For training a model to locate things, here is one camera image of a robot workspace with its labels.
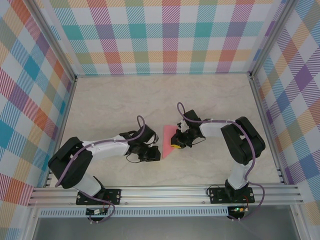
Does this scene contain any black looped cable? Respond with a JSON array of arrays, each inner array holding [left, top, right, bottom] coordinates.
[[206, 184, 220, 199]]

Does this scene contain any aluminium frame post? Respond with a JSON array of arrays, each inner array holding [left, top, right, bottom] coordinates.
[[248, 0, 297, 81], [31, 0, 77, 82]]

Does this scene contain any white plastic clip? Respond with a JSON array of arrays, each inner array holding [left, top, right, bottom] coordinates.
[[177, 120, 189, 133]]

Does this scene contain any aluminium frame side rail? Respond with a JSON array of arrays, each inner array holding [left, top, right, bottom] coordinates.
[[44, 76, 78, 188], [248, 73, 287, 186]]

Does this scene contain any aluminium mounting rail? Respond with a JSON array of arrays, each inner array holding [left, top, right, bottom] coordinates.
[[27, 183, 305, 208]]

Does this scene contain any purple cable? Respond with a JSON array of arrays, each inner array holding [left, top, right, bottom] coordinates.
[[176, 101, 266, 223], [54, 115, 146, 224]]

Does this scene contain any slotted white cable duct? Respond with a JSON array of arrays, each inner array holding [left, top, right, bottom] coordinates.
[[38, 208, 230, 218]]

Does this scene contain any thin black cable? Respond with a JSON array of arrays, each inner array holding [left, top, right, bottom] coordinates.
[[189, 136, 206, 149], [125, 154, 141, 164]]

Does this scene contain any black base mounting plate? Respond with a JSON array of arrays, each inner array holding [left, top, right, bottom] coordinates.
[[208, 186, 255, 205], [76, 188, 122, 206]]

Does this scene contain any grey metal panel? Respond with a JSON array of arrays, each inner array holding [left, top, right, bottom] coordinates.
[[32, 216, 301, 240]]

